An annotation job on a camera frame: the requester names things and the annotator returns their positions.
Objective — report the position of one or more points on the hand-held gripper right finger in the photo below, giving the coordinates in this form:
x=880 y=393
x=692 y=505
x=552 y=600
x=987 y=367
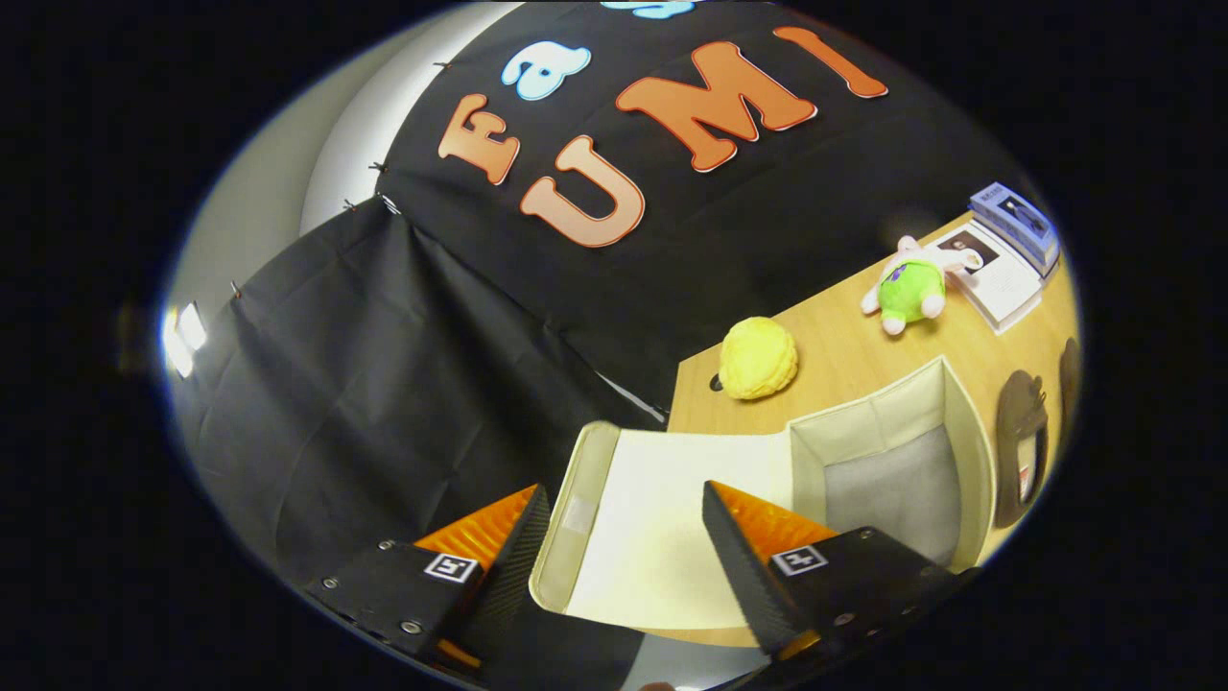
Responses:
x=743 y=576

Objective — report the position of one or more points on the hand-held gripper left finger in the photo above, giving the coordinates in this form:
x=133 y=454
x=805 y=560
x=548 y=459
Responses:
x=513 y=566

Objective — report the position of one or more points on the beige fabric storage box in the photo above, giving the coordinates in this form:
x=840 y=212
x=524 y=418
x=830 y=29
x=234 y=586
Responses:
x=662 y=518

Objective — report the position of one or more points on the brown felt shoe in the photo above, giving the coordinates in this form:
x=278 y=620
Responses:
x=1070 y=369
x=1012 y=422

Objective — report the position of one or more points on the yellow bumpy plush ball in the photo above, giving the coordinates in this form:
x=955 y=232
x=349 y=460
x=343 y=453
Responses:
x=758 y=360

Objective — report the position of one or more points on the black backdrop cloth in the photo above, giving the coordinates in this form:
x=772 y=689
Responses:
x=384 y=384

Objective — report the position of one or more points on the green plush toy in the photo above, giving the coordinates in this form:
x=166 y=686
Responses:
x=911 y=288

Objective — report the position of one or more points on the white book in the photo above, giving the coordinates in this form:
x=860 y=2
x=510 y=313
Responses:
x=1003 y=283

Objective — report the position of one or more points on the white ceiling light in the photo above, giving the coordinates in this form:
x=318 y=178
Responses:
x=190 y=331

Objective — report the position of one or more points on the blue book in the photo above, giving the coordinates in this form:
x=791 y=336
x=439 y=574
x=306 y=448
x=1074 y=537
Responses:
x=1017 y=216

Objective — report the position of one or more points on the row of black cloth clips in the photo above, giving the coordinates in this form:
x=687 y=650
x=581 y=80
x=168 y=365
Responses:
x=442 y=65

